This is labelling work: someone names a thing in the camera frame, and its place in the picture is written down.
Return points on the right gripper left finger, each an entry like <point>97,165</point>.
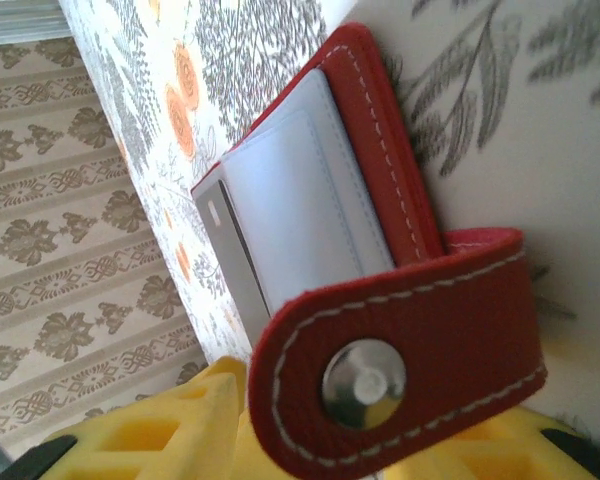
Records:
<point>145,430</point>

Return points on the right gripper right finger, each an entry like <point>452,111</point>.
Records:
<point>520,450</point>

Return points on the red leather card holder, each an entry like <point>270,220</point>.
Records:
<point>430,325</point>

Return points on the aluminium frame post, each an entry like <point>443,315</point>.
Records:
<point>20,25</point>

